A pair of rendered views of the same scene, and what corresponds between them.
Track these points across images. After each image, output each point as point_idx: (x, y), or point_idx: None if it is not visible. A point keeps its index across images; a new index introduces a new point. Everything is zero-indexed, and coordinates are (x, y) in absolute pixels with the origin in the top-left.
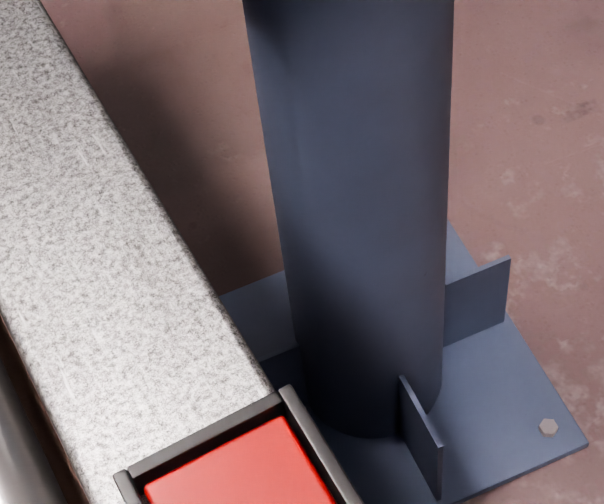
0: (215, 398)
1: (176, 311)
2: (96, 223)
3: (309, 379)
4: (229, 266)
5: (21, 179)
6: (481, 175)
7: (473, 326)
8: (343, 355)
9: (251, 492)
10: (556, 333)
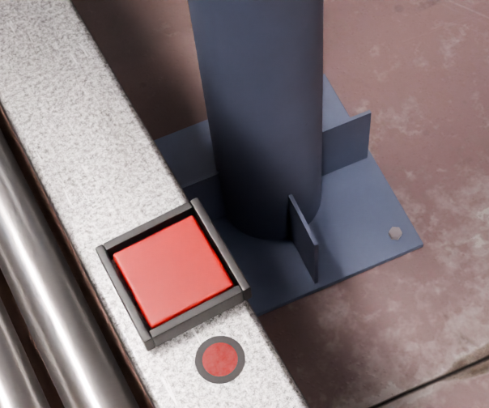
0: (154, 205)
1: (131, 154)
2: (82, 99)
3: (226, 197)
4: (169, 115)
5: (36, 71)
6: (355, 49)
7: (344, 160)
8: (248, 180)
9: (174, 257)
10: (404, 166)
